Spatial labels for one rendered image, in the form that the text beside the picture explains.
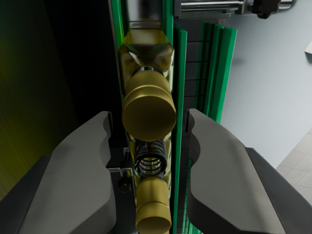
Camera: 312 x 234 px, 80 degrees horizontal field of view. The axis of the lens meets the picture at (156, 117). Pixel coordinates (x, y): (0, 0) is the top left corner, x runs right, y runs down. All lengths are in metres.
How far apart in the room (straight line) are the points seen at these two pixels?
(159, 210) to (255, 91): 0.52
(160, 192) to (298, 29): 0.55
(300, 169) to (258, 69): 1.90
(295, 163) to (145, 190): 2.17
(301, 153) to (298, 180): 0.41
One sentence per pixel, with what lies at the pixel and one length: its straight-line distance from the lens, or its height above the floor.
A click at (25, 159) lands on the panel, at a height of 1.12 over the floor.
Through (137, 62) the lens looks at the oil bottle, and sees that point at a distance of 0.17.
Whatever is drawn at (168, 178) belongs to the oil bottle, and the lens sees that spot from 0.28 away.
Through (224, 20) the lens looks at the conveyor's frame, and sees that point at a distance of 0.41.
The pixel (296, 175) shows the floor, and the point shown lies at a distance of 2.48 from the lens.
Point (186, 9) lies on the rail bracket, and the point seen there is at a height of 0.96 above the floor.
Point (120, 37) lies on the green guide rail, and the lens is 0.30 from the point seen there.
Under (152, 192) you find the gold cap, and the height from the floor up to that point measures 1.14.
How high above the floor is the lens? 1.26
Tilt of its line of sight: 59 degrees down
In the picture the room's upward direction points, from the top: 174 degrees clockwise
